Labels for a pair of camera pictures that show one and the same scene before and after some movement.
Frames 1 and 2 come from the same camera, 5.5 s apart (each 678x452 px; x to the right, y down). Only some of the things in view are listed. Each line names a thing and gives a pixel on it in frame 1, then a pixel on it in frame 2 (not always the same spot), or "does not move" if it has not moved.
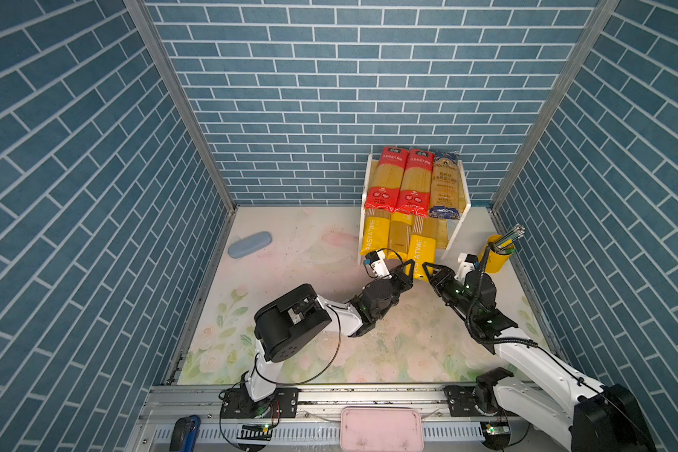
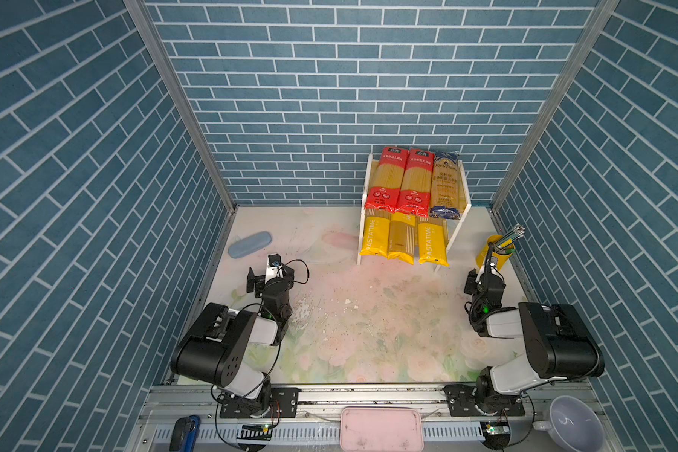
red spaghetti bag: [416, 183] does not move
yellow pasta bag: [400, 234] does not move
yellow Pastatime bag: [422, 250] -> [432, 241]
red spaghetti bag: [387, 179] does not move
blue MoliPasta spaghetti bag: [445, 189] does not move
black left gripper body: [394, 287] -> [255, 284]
